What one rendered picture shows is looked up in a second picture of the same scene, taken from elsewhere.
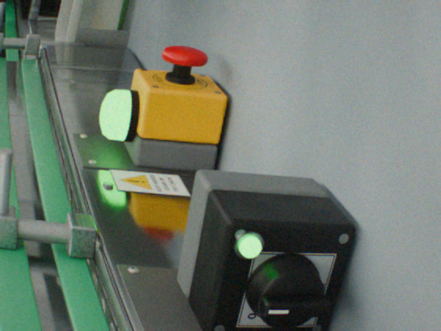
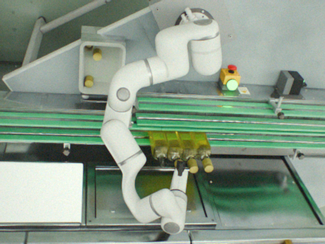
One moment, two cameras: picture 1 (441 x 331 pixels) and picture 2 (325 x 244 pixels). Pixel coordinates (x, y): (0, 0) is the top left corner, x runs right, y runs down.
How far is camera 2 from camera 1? 1.99 m
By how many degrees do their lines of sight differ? 76
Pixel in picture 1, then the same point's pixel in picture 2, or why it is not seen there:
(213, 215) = (297, 81)
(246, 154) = (246, 75)
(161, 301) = (291, 96)
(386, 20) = (299, 44)
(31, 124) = (206, 102)
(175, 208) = (253, 89)
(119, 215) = (261, 95)
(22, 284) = (289, 111)
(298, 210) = (296, 73)
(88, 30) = not seen: hidden behind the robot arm
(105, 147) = (229, 92)
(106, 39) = not seen: hidden behind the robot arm
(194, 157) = not seen: hidden behind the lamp
